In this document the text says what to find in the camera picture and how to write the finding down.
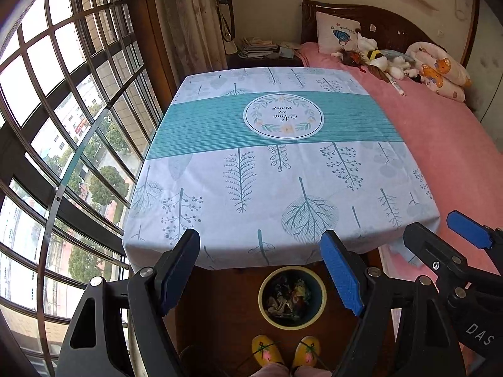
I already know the brown feather toy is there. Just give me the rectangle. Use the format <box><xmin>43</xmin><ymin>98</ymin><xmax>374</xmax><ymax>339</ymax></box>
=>
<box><xmin>332</xmin><ymin>47</ymin><xmax>370</xmax><ymax>67</ymax></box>

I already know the bear print pillow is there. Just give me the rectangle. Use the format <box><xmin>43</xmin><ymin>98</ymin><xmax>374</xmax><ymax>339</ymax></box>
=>
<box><xmin>406</xmin><ymin>41</ymin><xmax>472</xmax><ymax>103</ymax></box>

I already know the dark wooden nightstand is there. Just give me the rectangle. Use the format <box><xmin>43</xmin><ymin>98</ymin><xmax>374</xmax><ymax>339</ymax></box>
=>
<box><xmin>228</xmin><ymin>45</ymin><xmax>305</xmax><ymax>69</ymax></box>

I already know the person's right leg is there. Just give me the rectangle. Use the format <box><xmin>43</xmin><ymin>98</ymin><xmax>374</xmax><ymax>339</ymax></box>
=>
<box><xmin>295</xmin><ymin>365</ymin><xmax>334</xmax><ymax>377</ymax></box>

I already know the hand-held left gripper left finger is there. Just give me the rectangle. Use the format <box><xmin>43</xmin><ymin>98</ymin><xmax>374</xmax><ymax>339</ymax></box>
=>
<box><xmin>55</xmin><ymin>228</ymin><xmax>201</xmax><ymax>377</ymax></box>

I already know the hanging dark bag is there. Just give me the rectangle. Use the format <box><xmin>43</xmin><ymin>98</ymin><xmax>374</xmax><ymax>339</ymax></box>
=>
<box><xmin>214</xmin><ymin>0</ymin><xmax>238</xmax><ymax>44</ymax></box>

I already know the blue tree-print tablecloth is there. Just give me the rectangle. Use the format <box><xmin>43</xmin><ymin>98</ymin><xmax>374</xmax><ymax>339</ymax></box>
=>
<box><xmin>123</xmin><ymin>67</ymin><xmax>441</xmax><ymax>271</ymax></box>

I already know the white pillow with blue print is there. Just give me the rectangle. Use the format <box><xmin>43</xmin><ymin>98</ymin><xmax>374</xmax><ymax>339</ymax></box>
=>
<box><xmin>315</xmin><ymin>11</ymin><xmax>361</xmax><ymax>53</ymax></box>

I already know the floral wardrobe door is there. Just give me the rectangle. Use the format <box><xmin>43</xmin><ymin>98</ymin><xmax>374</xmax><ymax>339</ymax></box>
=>
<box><xmin>467</xmin><ymin>0</ymin><xmax>503</xmax><ymax>126</ymax></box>

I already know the floral beige curtain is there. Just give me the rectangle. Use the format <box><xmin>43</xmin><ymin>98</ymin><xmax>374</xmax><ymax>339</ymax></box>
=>
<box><xmin>157</xmin><ymin>0</ymin><xmax>229</xmax><ymax>75</ymax></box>

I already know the round yellow-rimmed waste bin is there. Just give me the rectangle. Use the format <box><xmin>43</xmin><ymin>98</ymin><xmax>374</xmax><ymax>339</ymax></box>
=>
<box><xmin>258</xmin><ymin>266</ymin><xmax>328</xmax><ymax>328</ymax></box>

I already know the white plush toy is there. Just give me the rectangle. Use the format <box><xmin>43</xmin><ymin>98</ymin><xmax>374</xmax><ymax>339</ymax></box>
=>
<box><xmin>387</xmin><ymin>57</ymin><xmax>420</xmax><ymax>81</ymax></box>
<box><xmin>356</xmin><ymin>33</ymin><xmax>378</xmax><ymax>52</ymax></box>

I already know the pink bed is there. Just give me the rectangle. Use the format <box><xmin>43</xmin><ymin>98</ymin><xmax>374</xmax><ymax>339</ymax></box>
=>
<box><xmin>299</xmin><ymin>41</ymin><xmax>503</xmax><ymax>362</ymax></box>

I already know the dark wooden headboard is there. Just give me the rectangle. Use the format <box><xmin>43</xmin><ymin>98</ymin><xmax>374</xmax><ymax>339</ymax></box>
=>
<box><xmin>301</xmin><ymin>0</ymin><xmax>470</xmax><ymax>67</ymax></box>

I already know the person's leg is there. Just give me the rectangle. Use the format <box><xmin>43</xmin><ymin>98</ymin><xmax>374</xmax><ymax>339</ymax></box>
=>
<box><xmin>249</xmin><ymin>363</ymin><xmax>290</xmax><ymax>377</ymax></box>
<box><xmin>295</xmin><ymin>365</ymin><xmax>334</xmax><ymax>377</ymax></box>

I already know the stack of papers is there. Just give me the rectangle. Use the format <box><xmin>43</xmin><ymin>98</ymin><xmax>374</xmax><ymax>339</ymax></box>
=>
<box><xmin>238</xmin><ymin>37</ymin><xmax>279</xmax><ymax>59</ymax></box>

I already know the bee plush toy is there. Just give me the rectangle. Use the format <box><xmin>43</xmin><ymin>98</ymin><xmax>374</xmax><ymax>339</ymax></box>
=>
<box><xmin>363</xmin><ymin>49</ymin><xmax>388</xmax><ymax>71</ymax></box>

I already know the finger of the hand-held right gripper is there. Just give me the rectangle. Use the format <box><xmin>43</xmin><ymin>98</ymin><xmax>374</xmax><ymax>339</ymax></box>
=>
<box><xmin>447</xmin><ymin>211</ymin><xmax>503</xmax><ymax>250</ymax></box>
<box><xmin>403</xmin><ymin>223</ymin><xmax>478</xmax><ymax>303</ymax></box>

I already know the person's left leg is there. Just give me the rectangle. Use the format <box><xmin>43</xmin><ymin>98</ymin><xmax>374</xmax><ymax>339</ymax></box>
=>
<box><xmin>249</xmin><ymin>363</ymin><xmax>290</xmax><ymax>377</ymax></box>

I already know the barred window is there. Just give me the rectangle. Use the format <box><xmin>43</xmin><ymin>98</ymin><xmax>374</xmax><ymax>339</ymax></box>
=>
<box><xmin>0</xmin><ymin>0</ymin><xmax>166</xmax><ymax>377</ymax></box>

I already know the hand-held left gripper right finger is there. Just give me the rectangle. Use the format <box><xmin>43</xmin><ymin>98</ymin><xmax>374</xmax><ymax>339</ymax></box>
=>
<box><xmin>320</xmin><ymin>230</ymin><xmax>466</xmax><ymax>377</ymax></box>

